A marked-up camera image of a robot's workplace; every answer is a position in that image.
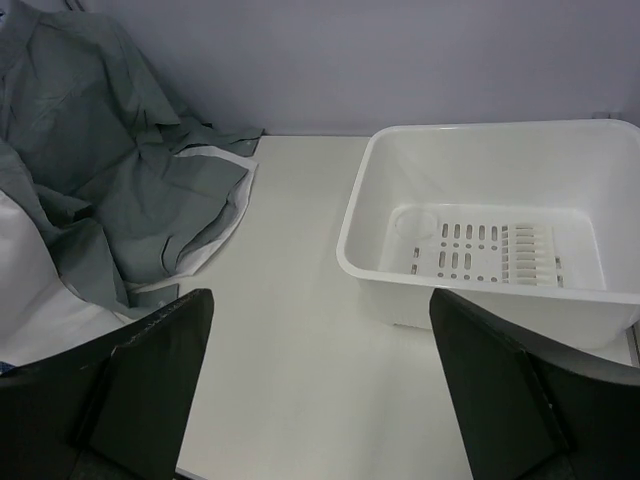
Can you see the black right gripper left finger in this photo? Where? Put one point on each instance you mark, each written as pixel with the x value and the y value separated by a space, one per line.
pixel 115 407

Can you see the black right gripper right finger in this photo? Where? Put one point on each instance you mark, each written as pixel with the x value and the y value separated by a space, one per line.
pixel 529 407

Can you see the white shirt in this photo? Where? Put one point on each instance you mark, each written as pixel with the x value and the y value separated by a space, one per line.
pixel 30 280

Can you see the white plastic bin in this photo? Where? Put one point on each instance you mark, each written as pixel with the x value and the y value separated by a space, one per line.
pixel 536 222

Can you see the grey button-up shirt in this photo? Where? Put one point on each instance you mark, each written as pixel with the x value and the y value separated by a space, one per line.
pixel 77 93

